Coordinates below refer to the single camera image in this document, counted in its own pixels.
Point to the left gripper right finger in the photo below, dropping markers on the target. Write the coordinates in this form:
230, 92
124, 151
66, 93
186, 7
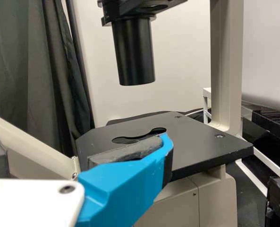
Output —
130, 179

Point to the cream microscope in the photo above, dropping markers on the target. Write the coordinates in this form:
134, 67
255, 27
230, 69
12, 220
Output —
201, 139

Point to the white box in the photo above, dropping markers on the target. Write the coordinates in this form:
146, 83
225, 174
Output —
267, 47

